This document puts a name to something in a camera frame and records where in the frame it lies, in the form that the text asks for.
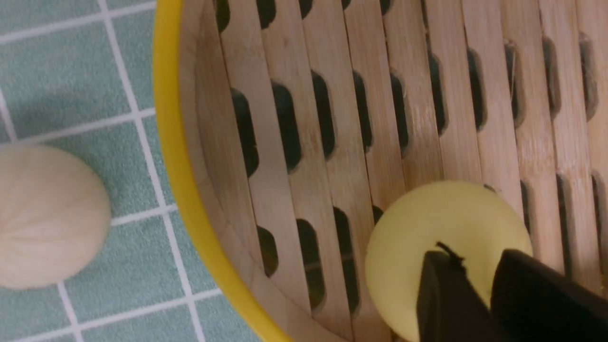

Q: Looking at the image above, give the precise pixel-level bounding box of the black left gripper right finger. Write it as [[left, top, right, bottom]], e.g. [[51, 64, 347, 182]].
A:
[[490, 249, 608, 342]]

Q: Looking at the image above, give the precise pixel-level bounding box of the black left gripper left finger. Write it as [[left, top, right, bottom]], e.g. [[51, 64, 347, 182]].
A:
[[417, 242, 513, 342]]

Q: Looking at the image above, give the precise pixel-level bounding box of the yellow bun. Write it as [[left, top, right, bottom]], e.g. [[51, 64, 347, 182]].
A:
[[365, 181, 533, 342]]

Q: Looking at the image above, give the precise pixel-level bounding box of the white bun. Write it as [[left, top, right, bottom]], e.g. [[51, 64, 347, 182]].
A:
[[0, 144, 112, 290]]

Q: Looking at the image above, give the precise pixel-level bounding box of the bamboo steamer tray yellow rim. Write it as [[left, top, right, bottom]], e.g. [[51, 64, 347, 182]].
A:
[[153, 0, 607, 342]]

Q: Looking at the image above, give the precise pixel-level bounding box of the green checkered tablecloth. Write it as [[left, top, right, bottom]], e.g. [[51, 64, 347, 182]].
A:
[[0, 0, 257, 342]]

